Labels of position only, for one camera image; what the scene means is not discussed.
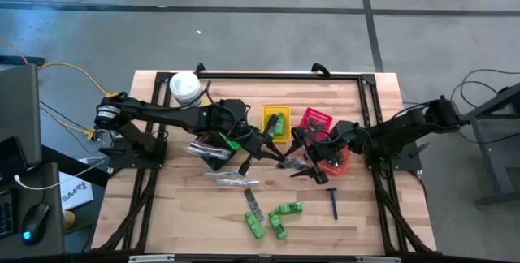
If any black keyboard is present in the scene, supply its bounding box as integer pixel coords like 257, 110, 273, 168
0, 189, 17, 239

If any yellow plastic basket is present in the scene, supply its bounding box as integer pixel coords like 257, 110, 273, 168
262, 105, 293, 144

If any grey computer monitor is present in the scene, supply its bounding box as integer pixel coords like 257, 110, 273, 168
0, 63, 43, 166

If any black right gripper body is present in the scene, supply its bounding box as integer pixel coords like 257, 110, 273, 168
291, 126, 336, 186

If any green plastic basket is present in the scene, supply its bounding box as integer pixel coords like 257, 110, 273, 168
219, 131, 243, 151

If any black floor cable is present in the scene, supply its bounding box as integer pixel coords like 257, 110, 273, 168
448, 67, 520, 146

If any red plastic basket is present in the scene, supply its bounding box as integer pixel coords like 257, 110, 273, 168
298, 107, 334, 144

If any silver table bracket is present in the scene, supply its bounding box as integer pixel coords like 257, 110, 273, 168
128, 254, 176, 263
355, 256, 402, 263

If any white cable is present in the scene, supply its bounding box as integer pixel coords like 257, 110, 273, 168
14, 159, 106, 191

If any black monitor base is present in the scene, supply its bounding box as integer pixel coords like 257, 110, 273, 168
0, 136, 32, 185

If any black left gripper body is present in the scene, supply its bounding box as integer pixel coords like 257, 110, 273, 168
238, 115, 282, 177

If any yellow round object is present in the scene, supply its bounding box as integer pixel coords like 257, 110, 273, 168
63, 209, 77, 231

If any black floor bar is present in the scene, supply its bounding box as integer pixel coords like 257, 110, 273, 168
0, 54, 46, 67

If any Lysol wipes canister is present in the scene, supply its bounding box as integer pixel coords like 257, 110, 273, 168
169, 71, 212, 110

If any white printed paper sheet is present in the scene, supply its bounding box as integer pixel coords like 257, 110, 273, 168
58, 171, 95, 211

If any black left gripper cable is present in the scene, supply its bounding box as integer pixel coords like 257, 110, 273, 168
225, 104, 256, 142

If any dark side desk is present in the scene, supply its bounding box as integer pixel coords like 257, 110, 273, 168
0, 161, 66, 260

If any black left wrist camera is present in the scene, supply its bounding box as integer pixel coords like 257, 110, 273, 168
243, 129, 265, 153

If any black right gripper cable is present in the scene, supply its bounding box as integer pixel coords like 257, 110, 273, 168
310, 121, 377, 153

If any black plastic basket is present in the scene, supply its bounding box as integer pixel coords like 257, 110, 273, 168
188, 132, 236, 173

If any black computer mouse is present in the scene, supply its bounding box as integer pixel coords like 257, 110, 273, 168
19, 202, 52, 246

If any blue disposable razor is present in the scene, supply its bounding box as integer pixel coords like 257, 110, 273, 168
325, 187, 340, 221

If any black aluminium table frame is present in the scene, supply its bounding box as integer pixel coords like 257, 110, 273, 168
92, 70, 438, 256

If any black side table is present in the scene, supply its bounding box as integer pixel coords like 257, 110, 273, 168
448, 82, 520, 207

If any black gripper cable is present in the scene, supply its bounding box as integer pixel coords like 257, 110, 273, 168
225, 104, 256, 142
310, 121, 377, 153

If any orange plastic basket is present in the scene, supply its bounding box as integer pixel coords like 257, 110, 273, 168
316, 144, 353, 177

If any orange cable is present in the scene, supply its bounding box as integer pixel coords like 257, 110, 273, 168
39, 107, 97, 140
0, 37, 119, 100

